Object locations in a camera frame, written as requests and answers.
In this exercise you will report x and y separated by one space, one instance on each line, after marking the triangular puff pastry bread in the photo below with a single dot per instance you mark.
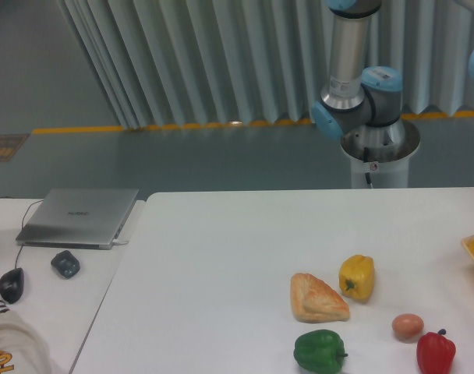
314 301

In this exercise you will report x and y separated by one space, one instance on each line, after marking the green bell pepper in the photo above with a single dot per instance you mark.
320 351

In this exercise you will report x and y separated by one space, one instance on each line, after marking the white pleated curtain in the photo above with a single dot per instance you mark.
183 62

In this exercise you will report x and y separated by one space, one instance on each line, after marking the brown egg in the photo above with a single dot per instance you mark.
407 326

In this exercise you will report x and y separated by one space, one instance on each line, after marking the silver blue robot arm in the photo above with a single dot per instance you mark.
350 58

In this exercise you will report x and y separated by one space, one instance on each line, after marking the yellow bell pepper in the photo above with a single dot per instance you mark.
356 277

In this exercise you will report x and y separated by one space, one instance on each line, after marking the black computer mouse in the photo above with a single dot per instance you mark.
12 285

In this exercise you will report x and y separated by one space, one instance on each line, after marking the person's white sleeve forearm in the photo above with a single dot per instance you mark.
21 348

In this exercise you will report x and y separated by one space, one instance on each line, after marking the black power adapter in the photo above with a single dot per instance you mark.
66 264

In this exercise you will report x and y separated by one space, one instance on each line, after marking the red bell pepper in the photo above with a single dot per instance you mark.
435 353

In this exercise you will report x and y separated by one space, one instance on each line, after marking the silver closed laptop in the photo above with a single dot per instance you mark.
79 218

